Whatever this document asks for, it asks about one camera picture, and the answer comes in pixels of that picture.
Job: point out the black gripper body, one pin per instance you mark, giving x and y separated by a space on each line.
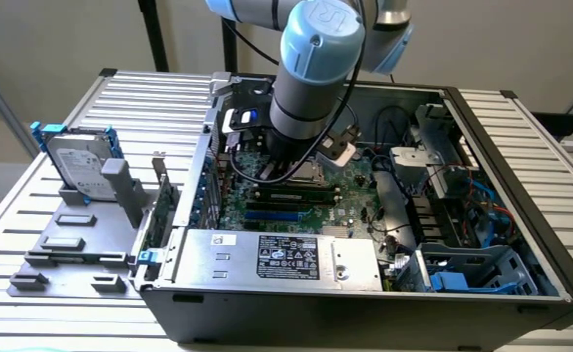
286 157

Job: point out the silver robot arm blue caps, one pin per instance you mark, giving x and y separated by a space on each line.
316 47

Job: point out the metal CPU socket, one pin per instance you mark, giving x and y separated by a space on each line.
310 174

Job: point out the black RAM stick installed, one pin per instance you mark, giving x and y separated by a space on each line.
296 193

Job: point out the blue RAM slot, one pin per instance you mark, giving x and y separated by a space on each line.
272 217

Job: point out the green motherboard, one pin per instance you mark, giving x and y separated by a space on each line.
354 205

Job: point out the grey plastic air shroud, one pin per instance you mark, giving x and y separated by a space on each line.
393 209

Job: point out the silver power supply unit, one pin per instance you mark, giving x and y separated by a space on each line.
276 256

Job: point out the grey metal drive cage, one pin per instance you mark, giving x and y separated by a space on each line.
425 146

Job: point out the green graphics card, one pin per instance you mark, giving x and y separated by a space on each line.
161 209

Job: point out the blue card retention latch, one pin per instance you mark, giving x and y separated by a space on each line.
148 256

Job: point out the hard disk blue caddy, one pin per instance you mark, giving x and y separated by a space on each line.
78 165

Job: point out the black open PC case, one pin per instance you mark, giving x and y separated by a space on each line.
316 315

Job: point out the grey disk bay blue latch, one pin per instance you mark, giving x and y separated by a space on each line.
466 267

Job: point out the grey parts rack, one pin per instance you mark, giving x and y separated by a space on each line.
70 234

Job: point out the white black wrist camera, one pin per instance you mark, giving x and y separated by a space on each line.
337 146

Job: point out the black stand post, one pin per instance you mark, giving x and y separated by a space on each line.
153 33
228 47

